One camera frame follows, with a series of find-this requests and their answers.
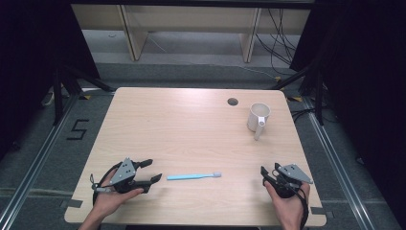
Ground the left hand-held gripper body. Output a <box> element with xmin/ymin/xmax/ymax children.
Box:
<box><xmin>109</xmin><ymin>156</ymin><xmax>142</xmax><ymax>195</ymax></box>

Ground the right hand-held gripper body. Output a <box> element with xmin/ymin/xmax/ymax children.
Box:
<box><xmin>270</xmin><ymin>163</ymin><xmax>314</xmax><ymax>199</ymax></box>

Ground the light blue toothbrush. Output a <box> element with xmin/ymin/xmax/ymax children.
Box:
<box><xmin>166</xmin><ymin>172</ymin><xmax>222</xmax><ymax>181</ymax></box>

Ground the white cup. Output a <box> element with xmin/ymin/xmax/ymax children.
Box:
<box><xmin>246</xmin><ymin>102</ymin><xmax>272</xmax><ymax>142</ymax></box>

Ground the person's left hand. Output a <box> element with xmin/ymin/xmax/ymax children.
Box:
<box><xmin>90</xmin><ymin>169</ymin><xmax>145</xmax><ymax>219</ymax></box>

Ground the person's right hand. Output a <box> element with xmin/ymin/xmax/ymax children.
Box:
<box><xmin>263</xmin><ymin>181</ymin><xmax>311</xmax><ymax>230</ymax></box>

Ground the grey tape patch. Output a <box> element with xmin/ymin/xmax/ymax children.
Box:
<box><xmin>310</xmin><ymin>206</ymin><xmax>335</xmax><ymax>220</ymax></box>
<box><xmin>59</xmin><ymin>198</ymin><xmax>84</xmax><ymax>210</ymax></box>

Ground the black metal stand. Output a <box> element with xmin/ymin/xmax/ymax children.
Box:
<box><xmin>270</xmin><ymin>63</ymin><xmax>326</xmax><ymax>127</ymax></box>
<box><xmin>52</xmin><ymin>63</ymin><xmax>117</xmax><ymax>127</ymax></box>

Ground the light wooden shelf unit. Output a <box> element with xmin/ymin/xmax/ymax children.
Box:
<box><xmin>70</xmin><ymin>3</ymin><xmax>311</xmax><ymax>63</ymax></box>

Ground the dark curtain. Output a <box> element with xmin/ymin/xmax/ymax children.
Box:
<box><xmin>289</xmin><ymin>0</ymin><xmax>406</xmax><ymax>228</ymax></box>
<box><xmin>0</xmin><ymin>0</ymin><xmax>101</xmax><ymax>161</ymax></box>

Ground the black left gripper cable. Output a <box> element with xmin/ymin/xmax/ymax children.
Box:
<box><xmin>92</xmin><ymin>162</ymin><xmax>123</xmax><ymax>207</ymax></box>

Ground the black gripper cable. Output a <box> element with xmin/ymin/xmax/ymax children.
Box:
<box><xmin>295</xmin><ymin>186</ymin><xmax>310</xmax><ymax>230</ymax></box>
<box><xmin>92</xmin><ymin>162</ymin><xmax>123</xmax><ymax>207</ymax></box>

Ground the silver cable plug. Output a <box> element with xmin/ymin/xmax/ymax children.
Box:
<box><xmin>90</xmin><ymin>173</ymin><xmax>113</xmax><ymax>194</ymax></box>

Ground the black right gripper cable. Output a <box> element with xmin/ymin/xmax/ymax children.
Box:
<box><xmin>295</xmin><ymin>186</ymin><xmax>310</xmax><ymax>230</ymax></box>

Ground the metal floor rail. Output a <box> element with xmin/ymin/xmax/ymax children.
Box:
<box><xmin>301</xmin><ymin>95</ymin><xmax>378</xmax><ymax>230</ymax></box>
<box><xmin>0</xmin><ymin>94</ymin><xmax>79</xmax><ymax>230</ymax></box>

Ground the black floor cable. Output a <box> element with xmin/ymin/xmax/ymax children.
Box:
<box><xmin>290</xmin><ymin>107</ymin><xmax>321</xmax><ymax>125</ymax></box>

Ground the bundle of black cables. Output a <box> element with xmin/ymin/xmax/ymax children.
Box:
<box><xmin>255</xmin><ymin>8</ymin><xmax>302</xmax><ymax>77</ymax></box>

